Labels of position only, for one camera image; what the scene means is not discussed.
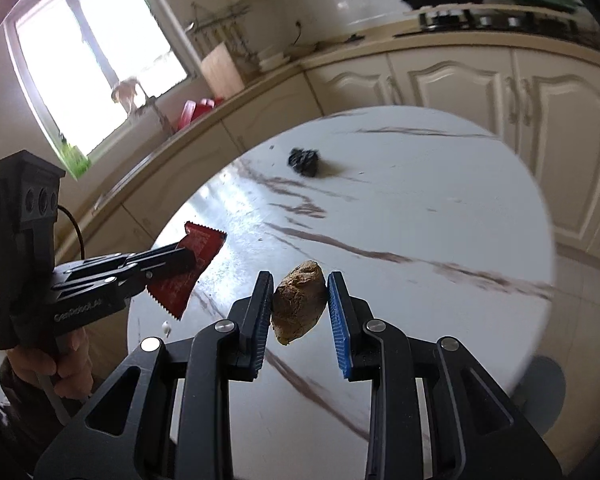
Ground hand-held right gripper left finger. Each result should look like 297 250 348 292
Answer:
32 270 276 480

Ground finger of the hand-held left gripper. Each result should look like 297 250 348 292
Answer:
87 242 195 276
107 261 196 306

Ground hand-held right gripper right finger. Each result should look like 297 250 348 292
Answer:
326 270 563 480

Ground brown lumpy root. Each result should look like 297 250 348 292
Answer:
271 260 327 346

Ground red snack wrapper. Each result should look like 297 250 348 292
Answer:
145 221 228 321

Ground grey plastic bin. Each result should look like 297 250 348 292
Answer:
512 355 567 438

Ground person's left forearm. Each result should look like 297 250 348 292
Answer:
0 360 88 461

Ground person's left hand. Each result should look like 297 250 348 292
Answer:
7 330 89 397

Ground round marble table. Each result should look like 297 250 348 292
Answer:
126 105 556 480

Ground metal faucet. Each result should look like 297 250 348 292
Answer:
130 92 176 136

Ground red plastic basket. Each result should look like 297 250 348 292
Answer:
176 97 226 132

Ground black crumpled bag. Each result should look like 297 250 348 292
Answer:
287 147 321 177

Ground pink rag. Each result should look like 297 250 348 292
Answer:
111 77 143 113

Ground wooden cutting board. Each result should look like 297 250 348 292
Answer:
200 42 246 101

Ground kitchen window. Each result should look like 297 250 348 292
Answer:
2 0 191 171

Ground stack of white dishes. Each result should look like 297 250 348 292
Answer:
255 45 291 72

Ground metal utensil rack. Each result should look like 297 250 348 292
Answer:
185 2 253 61

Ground cream base cabinets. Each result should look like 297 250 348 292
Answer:
55 35 600 281

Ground black gas stove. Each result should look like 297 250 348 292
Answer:
394 0 581 38

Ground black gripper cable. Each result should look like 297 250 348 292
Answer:
57 206 87 261

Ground black charger cable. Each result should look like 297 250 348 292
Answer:
287 20 366 56

